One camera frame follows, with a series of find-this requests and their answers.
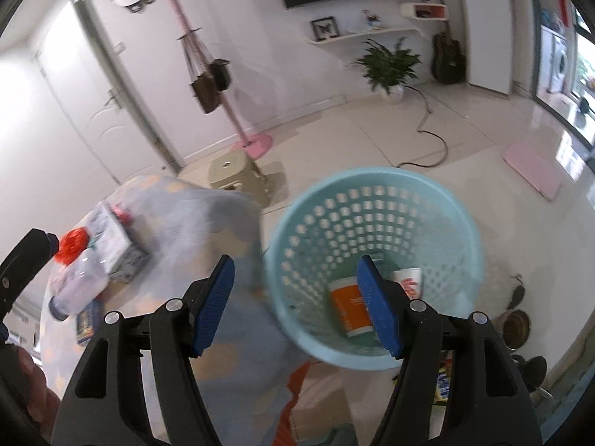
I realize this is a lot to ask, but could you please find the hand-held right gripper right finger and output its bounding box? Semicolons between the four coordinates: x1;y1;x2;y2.
356;255;544;446

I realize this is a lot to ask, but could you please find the brown cardboard box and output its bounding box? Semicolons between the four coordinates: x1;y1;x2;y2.
281;361;373;446

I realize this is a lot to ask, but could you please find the scale patterned tablecloth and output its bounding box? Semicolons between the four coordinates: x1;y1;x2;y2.
39;174;317;446

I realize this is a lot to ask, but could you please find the white washing machine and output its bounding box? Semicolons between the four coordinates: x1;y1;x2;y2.
546;32;570;94

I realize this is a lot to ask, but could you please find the white rounded shelf box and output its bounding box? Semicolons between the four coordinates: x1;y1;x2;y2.
401;2;448;20

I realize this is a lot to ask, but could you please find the brown hanging bag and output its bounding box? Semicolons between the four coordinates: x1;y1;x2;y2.
190;74;220;114

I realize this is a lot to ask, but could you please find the person's left hand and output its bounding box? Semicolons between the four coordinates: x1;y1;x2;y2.
21;350;61;435

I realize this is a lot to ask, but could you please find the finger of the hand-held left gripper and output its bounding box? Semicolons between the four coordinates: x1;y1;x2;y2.
0;229;60;327

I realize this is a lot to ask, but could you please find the metal bowl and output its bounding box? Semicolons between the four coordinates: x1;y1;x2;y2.
493;309;531;351

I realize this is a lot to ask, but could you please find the light blue plastic basket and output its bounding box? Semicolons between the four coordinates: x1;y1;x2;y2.
264;167;484;371

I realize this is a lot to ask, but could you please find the small blue packet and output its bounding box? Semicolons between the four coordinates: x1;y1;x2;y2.
75;298;104;345

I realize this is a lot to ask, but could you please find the pink flat board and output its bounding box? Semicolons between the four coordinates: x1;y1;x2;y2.
503;143;565;201

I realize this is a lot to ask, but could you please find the white wavy wall shelf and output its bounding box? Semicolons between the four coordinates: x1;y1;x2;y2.
307;27;421;46

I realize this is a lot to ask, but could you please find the grey printed carton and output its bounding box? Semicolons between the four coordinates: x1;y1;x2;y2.
86;201;150;284

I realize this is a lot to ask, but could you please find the pink coat rack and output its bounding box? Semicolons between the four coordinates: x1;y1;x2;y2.
155;0;274;161

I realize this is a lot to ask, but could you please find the white door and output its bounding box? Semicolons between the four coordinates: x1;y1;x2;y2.
35;0;180;184

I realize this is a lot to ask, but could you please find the orange paper cup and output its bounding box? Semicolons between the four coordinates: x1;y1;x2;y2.
329;277;375;339

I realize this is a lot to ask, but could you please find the black hanging bag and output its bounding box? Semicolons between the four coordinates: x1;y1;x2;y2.
210;58;232;91

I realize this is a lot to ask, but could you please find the white refrigerator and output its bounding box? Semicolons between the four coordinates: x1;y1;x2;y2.
454;0;514;98

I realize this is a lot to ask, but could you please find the clear bottle with red label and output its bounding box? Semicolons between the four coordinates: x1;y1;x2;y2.
49;227;112;321

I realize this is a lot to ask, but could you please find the yellow snack packet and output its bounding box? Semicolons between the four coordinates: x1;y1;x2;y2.
434;360;454;403

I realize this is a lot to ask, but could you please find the white red paper cup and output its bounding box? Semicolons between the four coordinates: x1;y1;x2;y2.
393;267;425;300

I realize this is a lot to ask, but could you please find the framed butterfly picture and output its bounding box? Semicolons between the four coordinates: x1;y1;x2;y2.
311;16;340;39

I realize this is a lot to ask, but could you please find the beige plastic stool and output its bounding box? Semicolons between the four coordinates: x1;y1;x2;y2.
207;154;273;207

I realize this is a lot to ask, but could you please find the black floor cable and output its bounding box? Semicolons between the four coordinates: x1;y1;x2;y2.
395;86;449;169

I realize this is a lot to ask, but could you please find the black acoustic guitar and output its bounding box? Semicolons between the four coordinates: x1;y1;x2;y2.
431;19;467;85

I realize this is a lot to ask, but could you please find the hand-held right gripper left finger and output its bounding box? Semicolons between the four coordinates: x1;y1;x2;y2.
51;255;236;446

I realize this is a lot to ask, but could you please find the potted green plant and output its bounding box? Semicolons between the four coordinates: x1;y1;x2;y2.
352;37;421;103

